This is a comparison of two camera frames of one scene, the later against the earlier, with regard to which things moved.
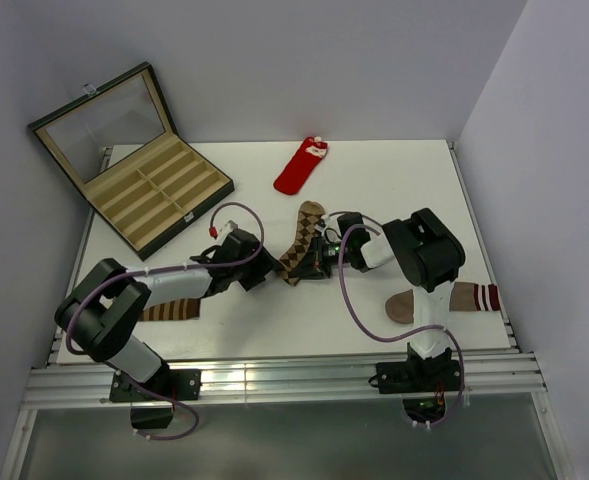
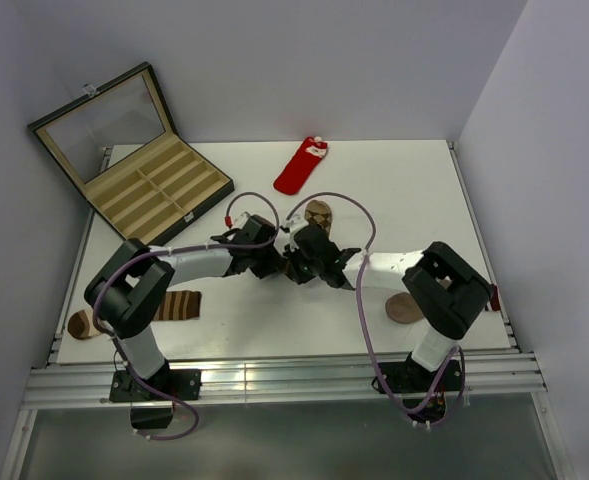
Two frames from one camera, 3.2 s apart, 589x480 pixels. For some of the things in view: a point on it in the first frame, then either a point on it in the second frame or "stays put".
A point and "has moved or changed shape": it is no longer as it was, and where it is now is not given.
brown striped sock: (173, 310) stays put
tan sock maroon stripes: (466, 296) stays put
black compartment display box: (119, 147) stays put
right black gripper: (315, 265) to (293, 251)
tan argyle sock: (308, 215) has moved or changed shape
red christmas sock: (300, 166) stays put
